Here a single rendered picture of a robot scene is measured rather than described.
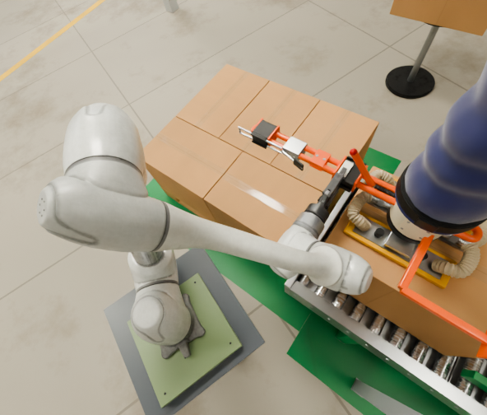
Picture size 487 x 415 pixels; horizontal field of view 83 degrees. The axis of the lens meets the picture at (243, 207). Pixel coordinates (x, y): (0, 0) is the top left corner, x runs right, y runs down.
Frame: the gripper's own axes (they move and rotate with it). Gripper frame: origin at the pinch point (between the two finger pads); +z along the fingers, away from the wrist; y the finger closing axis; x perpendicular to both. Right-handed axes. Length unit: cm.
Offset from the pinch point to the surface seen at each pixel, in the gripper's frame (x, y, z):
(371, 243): 19.1, 10.9, -13.3
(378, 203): 14.7, 5.3, -1.7
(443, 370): 68, 53, -28
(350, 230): 11.1, 10.9, -12.8
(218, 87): -116, 54, 55
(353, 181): 4.4, -1.8, -2.6
